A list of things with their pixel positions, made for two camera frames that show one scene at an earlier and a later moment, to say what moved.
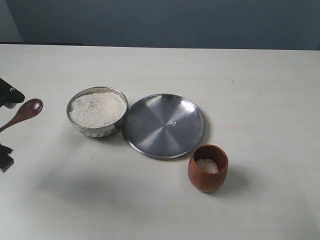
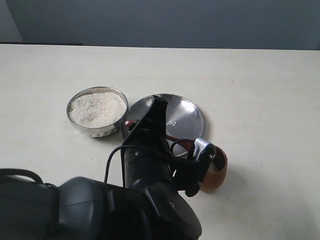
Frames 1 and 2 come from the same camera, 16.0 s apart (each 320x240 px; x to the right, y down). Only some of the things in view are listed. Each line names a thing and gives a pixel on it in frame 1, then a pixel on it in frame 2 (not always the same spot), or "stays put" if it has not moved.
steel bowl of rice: [97, 111] stays put
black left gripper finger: [9, 93] to [145, 156]
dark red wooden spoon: [28, 109] to [188, 143]
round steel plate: [164, 126] stays put
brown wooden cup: [207, 167] stays put
